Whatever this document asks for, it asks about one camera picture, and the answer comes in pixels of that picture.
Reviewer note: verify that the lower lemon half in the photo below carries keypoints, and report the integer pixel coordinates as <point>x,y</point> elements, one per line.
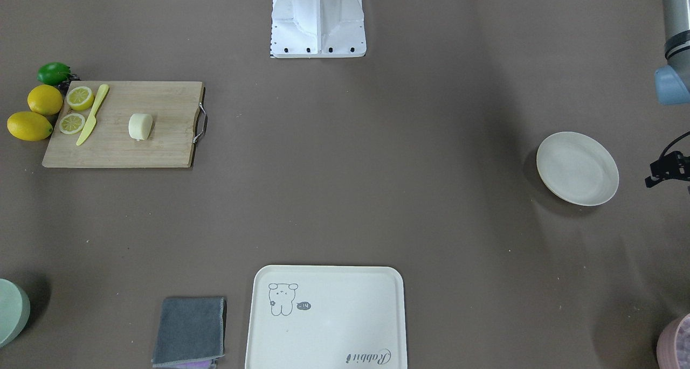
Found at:
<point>71,123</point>

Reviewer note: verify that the grey folded cloth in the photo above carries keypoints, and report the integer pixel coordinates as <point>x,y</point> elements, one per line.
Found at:
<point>190,332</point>

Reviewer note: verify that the cream rabbit tray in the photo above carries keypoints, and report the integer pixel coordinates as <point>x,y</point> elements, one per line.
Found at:
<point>327,317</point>

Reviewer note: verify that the yellow plastic knife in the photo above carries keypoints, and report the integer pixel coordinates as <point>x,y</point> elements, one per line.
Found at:
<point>91,121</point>

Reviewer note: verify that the upper lemon half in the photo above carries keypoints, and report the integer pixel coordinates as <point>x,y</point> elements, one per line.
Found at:
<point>80,98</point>

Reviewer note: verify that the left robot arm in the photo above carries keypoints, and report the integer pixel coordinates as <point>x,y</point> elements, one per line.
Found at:
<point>672,88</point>

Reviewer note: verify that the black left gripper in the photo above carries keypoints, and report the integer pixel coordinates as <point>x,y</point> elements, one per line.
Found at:
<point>670,169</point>

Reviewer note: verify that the whole lemon far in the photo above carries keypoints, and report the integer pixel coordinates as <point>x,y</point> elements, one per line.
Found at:
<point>45,100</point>

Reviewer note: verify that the green lime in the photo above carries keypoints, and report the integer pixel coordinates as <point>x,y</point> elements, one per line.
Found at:
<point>54,73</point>

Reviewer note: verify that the wooden cutting board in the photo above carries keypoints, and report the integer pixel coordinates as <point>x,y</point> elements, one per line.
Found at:
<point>174,106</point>

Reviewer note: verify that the pink ice bowl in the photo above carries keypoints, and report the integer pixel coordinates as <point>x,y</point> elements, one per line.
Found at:
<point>673,344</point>

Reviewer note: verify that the green bowl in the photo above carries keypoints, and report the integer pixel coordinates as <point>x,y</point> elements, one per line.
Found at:
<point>15,310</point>

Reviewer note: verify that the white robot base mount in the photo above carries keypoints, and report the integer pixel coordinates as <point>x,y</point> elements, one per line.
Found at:
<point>317,29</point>

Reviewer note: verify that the beige round plate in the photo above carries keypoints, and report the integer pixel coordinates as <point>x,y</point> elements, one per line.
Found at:
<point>577,168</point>

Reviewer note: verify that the lemon half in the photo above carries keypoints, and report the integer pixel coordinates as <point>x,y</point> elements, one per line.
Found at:
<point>80,98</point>
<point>71,123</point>

